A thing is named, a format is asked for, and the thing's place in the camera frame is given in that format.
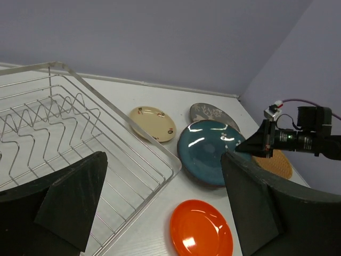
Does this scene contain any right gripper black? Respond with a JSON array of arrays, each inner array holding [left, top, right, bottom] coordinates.
[[235, 119, 299, 158]]

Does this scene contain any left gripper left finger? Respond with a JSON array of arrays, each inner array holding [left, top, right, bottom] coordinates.
[[1, 151, 108, 255]]

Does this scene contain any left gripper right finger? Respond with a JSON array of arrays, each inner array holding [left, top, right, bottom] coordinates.
[[221, 152, 340, 255]]

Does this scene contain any teal glazed plate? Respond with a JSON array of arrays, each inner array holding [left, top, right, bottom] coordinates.
[[177, 120, 245, 187]]

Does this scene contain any grey deer plate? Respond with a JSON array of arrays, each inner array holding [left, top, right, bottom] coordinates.
[[189, 102, 240, 133]]

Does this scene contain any cream patterned small plate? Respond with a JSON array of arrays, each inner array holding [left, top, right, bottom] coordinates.
[[129, 106, 176, 142]]

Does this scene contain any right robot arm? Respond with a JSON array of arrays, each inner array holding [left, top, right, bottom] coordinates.
[[236, 105, 340, 161]]

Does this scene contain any woven bamboo plate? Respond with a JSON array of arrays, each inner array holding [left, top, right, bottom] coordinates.
[[252, 149, 293, 180]]

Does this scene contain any orange plate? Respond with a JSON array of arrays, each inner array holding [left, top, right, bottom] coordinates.
[[169, 199, 234, 255]]

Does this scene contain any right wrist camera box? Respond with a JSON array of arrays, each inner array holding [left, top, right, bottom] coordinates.
[[264, 100, 283, 122]]

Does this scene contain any wire dish rack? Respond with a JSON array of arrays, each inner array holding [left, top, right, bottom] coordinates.
[[1, 62, 181, 255]]

